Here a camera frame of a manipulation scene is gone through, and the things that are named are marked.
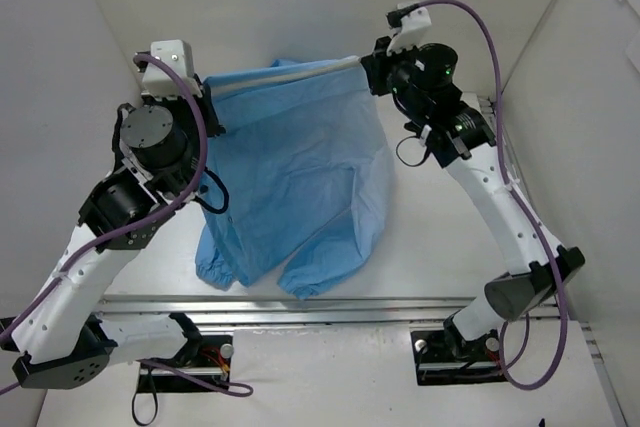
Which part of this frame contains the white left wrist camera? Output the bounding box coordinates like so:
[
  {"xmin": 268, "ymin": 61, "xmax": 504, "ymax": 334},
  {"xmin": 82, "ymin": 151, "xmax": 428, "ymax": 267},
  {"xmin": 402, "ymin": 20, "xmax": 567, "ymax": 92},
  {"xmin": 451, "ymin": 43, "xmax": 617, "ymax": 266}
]
[{"xmin": 142, "ymin": 39, "xmax": 202, "ymax": 99}]

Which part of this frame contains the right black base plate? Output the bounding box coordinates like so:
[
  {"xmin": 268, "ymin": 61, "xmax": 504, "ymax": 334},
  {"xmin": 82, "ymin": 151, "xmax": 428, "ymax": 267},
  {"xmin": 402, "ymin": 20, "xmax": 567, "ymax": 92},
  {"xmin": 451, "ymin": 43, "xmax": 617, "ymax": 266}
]
[{"xmin": 410, "ymin": 330, "xmax": 506, "ymax": 387}]

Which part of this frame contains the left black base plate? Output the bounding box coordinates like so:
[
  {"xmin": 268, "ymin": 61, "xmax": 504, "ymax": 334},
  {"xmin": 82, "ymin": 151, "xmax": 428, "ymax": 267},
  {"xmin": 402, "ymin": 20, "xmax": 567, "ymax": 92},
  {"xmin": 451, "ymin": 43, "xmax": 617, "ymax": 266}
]
[{"xmin": 135, "ymin": 334, "xmax": 233, "ymax": 394}]

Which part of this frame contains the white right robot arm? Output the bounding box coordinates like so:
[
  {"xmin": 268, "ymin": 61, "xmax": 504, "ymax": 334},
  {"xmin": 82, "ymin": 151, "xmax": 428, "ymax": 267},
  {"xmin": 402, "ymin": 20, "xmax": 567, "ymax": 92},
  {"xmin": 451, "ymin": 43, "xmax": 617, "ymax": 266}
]
[{"xmin": 361, "ymin": 36, "xmax": 585, "ymax": 359}]

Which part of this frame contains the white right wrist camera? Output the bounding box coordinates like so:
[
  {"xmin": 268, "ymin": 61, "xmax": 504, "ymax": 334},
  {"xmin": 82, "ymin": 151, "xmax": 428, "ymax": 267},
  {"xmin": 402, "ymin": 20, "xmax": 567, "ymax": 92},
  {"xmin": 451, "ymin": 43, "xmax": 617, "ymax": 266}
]
[{"xmin": 386, "ymin": 3, "xmax": 432, "ymax": 56}]

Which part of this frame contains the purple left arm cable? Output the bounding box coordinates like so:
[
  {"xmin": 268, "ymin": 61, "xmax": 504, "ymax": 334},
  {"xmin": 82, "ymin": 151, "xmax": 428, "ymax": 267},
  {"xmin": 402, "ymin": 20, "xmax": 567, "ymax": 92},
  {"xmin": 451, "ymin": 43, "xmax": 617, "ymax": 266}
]
[{"xmin": 0, "ymin": 52, "xmax": 254, "ymax": 394}]

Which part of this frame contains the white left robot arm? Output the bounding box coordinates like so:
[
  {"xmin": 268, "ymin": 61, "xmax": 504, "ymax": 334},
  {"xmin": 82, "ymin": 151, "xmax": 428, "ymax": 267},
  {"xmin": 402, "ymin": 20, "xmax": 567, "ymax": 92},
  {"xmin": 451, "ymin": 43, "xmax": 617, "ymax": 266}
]
[{"xmin": 1, "ymin": 78, "xmax": 223, "ymax": 390}]

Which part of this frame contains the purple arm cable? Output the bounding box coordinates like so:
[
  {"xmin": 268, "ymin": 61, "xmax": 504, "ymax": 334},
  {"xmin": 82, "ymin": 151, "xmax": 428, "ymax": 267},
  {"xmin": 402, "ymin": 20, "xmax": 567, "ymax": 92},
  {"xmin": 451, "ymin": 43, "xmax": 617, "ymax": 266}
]
[
  {"xmin": 0, "ymin": 52, "xmax": 254, "ymax": 394},
  {"xmin": 424, "ymin": 0, "xmax": 571, "ymax": 391}
]

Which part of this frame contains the light blue hooded jacket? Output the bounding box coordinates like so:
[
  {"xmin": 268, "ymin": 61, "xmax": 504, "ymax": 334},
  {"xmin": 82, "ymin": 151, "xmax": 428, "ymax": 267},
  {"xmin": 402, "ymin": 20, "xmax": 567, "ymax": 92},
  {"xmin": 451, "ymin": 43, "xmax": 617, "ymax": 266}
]
[{"xmin": 195, "ymin": 59, "xmax": 395, "ymax": 299}]

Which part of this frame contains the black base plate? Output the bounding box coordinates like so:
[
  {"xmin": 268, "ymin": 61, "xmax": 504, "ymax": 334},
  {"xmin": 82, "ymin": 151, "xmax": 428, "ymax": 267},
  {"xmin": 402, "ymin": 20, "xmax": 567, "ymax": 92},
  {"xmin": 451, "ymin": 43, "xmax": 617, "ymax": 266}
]
[
  {"xmin": 135, "ymin": 334, "xmax": 233, "ymax": 394},
  {"xmin": 410, "ymin": 330, "xmax": 506, "ymax": 387}
]

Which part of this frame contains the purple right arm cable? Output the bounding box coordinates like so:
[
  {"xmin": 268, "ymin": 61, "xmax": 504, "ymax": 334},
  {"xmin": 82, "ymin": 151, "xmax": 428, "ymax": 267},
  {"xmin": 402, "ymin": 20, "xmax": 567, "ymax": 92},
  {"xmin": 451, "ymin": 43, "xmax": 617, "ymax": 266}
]
[{"xmin": 424, "ymin": 0, "xmax": 571, "ymax": 391}]

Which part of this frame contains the aluminium front rail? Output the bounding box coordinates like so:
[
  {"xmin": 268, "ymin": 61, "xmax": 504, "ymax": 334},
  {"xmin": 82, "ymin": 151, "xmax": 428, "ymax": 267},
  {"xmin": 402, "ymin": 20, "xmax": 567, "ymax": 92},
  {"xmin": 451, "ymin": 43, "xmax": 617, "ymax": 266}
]
[{"xmin": 97, "ymin": 298, "xmax": 470, "ymax": 332}]

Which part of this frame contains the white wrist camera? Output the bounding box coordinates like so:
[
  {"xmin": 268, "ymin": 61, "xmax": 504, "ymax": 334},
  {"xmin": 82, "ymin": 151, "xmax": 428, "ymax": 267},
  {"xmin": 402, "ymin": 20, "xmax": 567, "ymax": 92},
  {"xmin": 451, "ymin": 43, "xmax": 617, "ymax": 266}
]
[
  {"xmin": 142, "ymin": 39, "xmax": 202, "ymax": 99},
  {"xmin": 386, "ymin": 3, "xmax": 432, "ymax": 56}
]

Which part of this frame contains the aluminium side rail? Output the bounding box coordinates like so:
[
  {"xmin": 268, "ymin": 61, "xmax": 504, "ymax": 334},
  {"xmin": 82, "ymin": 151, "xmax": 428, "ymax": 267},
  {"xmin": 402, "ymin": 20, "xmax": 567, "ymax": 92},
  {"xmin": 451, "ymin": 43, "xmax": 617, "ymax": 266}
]
[{"xmin": 478, "ymin": 96, "xmax": 628, "ymax": 426}]

